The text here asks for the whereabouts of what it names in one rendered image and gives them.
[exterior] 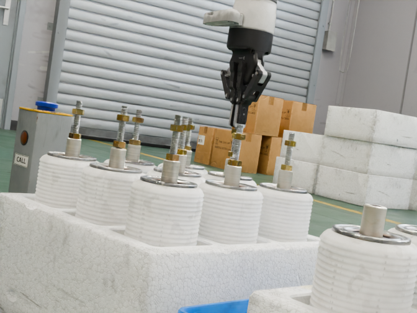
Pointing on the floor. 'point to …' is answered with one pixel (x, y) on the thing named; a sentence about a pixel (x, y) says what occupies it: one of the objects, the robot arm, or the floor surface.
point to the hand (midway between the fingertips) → (238, 115)
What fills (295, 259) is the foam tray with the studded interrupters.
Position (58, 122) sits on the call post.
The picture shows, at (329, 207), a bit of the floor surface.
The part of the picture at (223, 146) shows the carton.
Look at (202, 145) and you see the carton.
